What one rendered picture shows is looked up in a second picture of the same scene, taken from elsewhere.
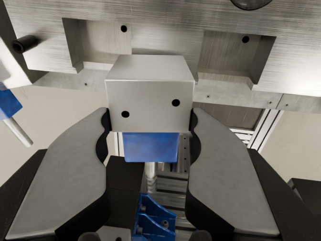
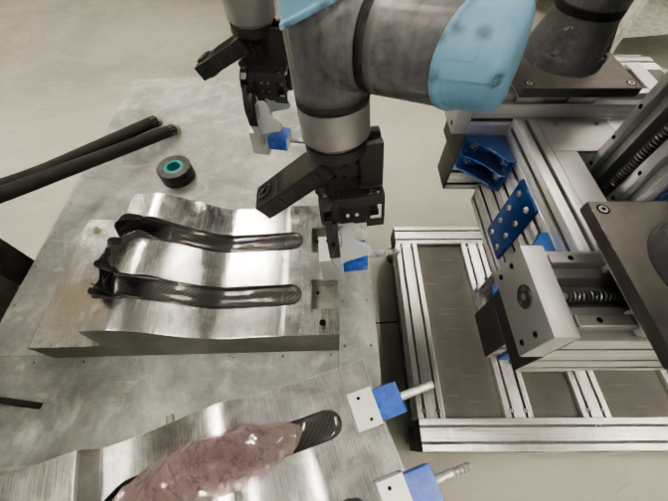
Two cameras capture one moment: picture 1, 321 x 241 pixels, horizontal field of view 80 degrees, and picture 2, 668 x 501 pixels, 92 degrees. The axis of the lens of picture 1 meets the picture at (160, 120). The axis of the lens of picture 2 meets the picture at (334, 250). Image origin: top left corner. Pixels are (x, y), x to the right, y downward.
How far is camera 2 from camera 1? 0.44 m
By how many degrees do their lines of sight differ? 48
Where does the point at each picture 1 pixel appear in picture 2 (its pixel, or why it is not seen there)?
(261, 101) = (361, 231)
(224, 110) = (444, 283)
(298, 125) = (447, 208)
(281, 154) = not seen: hidden behind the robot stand
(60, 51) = (327, 312)
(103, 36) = (322, 302)
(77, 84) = (373, 352)
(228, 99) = not seen: hidden behind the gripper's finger
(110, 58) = (333, 300)
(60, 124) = not seen: outside the picture
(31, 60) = (333, 329)
